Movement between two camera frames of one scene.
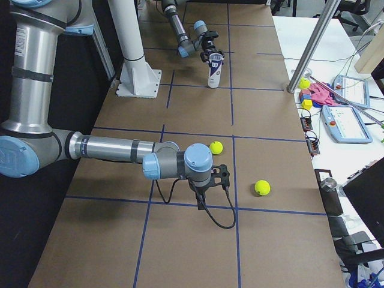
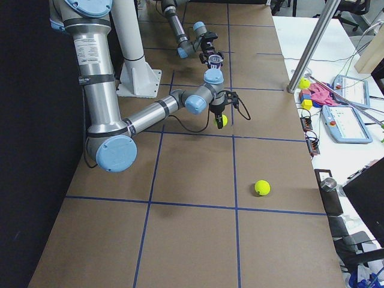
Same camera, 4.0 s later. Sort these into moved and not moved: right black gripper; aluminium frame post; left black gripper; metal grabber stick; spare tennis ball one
Moved: right black gripper
Not moved: metal grabber stick; spare tennis ball one; left black gripper; aluminium frame post
